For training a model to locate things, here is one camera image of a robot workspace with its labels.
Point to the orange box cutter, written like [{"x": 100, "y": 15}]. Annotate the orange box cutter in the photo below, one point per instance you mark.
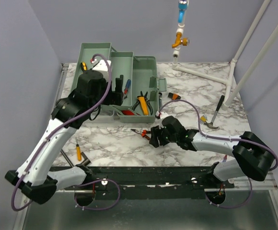
[{"x": 143, "y": 103}]

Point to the orange black brush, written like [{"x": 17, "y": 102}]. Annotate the orange black brush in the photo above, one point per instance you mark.
[{"x": 174, "y": 96}]

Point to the white pvc pipe frame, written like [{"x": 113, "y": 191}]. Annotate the white pvc pipe frame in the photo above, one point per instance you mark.
[{"x": 230, "y": 93}]

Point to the silver ratchet wrench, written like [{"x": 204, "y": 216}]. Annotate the silver ratchet wrench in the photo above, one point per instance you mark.
[{"x": 160, "y": 101}]

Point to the yellow black screwdriver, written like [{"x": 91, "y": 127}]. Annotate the yellow black screwdriver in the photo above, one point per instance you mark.
[{"x": 83, "y": 66}]

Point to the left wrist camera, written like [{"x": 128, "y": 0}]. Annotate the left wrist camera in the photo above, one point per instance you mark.
[{"x": 100, "y": 66}]

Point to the silver ball peen hammer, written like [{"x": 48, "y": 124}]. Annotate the silver ball peen hammer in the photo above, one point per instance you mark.
[{"x": 211, "y": 124}]

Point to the black mounting rail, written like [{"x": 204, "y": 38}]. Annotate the black mounting rail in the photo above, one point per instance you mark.
[{"x": 141, "y": 183}]

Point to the blue handle screwdriver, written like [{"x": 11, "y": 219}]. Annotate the blue handle screwdriver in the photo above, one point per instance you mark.
[{"x": 127, "y": 86}]

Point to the yellow hex key set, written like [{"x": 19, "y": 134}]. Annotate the yellow hex key set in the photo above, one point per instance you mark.
[{"x": 203, "y": 119}]

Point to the orange long nose pliers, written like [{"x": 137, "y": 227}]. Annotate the orange long nose pliers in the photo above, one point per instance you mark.
[{"x": 144, "y": 133}]

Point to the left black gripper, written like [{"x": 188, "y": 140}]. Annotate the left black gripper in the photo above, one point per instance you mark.
[{"x": 115, "y": 98}]

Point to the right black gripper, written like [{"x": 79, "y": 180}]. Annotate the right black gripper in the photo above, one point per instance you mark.
[{"x": 154, "y": 140}]

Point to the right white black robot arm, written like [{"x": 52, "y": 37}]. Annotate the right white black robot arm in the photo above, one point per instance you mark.
[{"x": 250, "y": 155}]

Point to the green tool box clear lid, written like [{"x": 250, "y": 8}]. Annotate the green tool box clear lid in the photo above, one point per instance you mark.
[{"x": 140, "y": 71}]

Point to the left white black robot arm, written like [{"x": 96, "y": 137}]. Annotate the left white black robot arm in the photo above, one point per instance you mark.
[{"x": 33, "y": 177}]

